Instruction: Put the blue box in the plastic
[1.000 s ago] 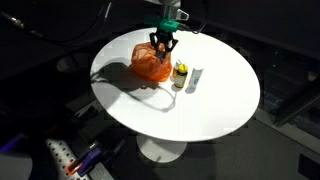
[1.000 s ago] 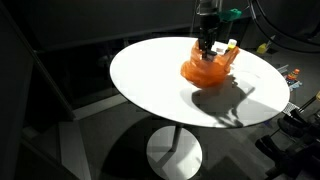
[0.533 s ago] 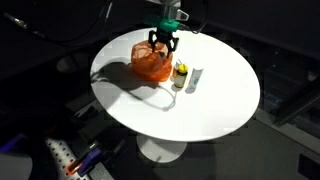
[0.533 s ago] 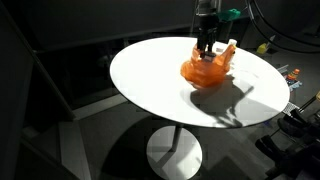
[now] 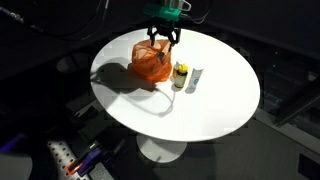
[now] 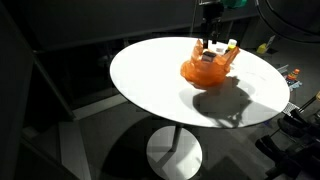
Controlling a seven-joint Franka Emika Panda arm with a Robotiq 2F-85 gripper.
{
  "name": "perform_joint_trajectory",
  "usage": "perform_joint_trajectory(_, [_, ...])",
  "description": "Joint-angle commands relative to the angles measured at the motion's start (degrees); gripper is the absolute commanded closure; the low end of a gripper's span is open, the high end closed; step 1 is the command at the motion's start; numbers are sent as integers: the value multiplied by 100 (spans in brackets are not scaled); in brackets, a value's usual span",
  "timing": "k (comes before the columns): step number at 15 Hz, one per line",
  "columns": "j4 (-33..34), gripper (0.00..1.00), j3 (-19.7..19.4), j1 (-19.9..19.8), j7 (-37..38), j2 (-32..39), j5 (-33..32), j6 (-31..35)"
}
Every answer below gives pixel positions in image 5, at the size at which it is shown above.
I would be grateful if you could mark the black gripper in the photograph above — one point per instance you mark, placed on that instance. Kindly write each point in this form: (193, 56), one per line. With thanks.
(164, 28)

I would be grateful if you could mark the black floor box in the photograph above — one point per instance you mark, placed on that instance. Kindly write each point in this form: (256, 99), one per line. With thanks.
(309, 167)

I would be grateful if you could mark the orange plastic bag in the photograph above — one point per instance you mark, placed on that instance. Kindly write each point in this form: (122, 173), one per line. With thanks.
(146, 63)

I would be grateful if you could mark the orange bottle white cap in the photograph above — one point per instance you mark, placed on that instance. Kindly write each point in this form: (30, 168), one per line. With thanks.
(175, 70)

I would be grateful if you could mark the brown bottle yellow cap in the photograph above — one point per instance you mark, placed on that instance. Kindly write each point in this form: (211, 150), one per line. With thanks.
(181, 78)

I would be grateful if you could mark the white tube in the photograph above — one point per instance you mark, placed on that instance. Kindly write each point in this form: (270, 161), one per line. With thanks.
(195, 79)

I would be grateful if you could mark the grey round floor base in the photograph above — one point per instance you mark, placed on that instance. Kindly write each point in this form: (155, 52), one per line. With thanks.
(68, 65)

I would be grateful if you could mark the purple orange clamp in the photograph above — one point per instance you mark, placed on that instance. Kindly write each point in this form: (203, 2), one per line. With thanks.
(90, 158)

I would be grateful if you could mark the perforated metal breadboard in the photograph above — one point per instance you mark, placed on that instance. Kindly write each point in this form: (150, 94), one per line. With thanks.
(60, 156)

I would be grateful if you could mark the purple bar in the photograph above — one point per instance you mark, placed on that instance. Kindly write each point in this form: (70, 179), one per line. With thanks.
(13, 141)

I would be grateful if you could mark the grey rounded object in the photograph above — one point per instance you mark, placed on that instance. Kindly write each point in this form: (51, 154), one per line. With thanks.
(13, 166)

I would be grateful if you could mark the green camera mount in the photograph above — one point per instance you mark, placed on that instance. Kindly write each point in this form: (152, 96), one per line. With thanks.
(163, 12)

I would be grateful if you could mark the white table pedestal base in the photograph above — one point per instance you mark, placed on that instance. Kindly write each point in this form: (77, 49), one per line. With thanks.
(160, 150)

